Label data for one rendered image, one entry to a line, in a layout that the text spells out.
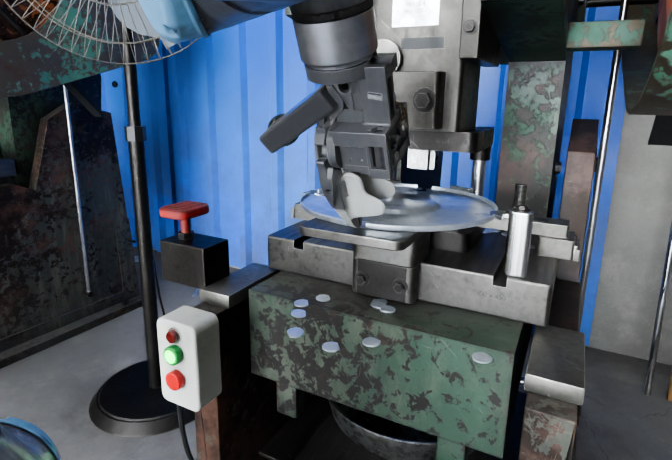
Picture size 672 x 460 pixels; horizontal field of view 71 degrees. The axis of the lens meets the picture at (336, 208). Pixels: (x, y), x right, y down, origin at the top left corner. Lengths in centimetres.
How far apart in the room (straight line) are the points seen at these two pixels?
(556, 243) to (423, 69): 33
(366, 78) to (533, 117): 55
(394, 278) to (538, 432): 26
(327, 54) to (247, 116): 198
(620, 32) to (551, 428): 59
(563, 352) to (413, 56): 45
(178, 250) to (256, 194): 166
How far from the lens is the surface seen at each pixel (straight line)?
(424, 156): 79
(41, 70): 180
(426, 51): 73
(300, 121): 49
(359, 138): 46
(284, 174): 231
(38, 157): 205
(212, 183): 257
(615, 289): 206
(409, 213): 65
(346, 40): 43
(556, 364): 62
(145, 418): 156
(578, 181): 103
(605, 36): 89
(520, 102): 96
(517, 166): 96
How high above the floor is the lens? 94
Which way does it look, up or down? 13 degrees down
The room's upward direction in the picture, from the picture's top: 1 degrees clockwise
